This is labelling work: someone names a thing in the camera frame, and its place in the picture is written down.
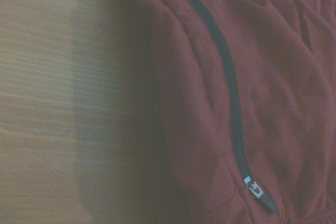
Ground dark red shorts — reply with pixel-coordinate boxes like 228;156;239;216
111;0;336;224

